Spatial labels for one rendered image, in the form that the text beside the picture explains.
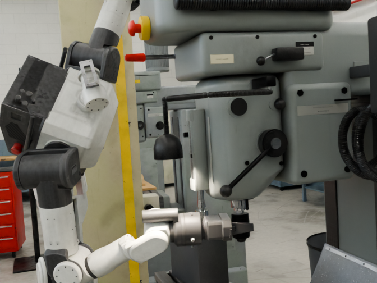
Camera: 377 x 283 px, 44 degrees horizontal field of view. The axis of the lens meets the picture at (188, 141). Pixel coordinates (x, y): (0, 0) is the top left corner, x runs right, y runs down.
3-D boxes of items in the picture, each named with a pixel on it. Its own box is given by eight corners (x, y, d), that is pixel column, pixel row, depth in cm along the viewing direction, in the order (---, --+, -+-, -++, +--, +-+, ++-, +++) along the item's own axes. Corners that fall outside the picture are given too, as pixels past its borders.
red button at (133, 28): (130, 35, 114) (129, 18, 114) (127, 37, 118) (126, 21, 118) (143, 35, 115) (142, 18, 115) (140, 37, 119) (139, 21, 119)
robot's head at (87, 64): (84, 103, 132) (80, 88, 125) (78, 78, 135) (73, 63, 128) (106, 98, 133) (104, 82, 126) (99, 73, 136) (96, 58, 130)
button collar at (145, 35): (143, 38, 114) (142, 13, 114) (138, 42, 120) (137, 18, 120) (151, 38, 115) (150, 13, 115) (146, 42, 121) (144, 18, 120)
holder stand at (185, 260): (200, 292, 161) (196, 235, 159) (171, 274, 180) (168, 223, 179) (229, 284, 166) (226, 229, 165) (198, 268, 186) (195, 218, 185)
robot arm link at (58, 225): (41, 289, 127) (30, 211, 122) (59, 266, 140) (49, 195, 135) (82, 289, 126) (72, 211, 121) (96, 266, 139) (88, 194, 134)
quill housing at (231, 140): (221, 206, 115) (214, 74, 113) (194, 194, 134) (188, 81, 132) (290, 197, 120) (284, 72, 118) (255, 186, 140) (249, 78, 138)
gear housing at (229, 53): (203, 74, 110) (200, 31, 109) (174, 82, 133) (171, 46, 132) (327, 69, 120) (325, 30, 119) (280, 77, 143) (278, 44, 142)
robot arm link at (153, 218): (187, 252, 125) (145, 256, 125) (184, 227, 135) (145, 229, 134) (185, 219, 120) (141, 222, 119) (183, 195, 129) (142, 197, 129)
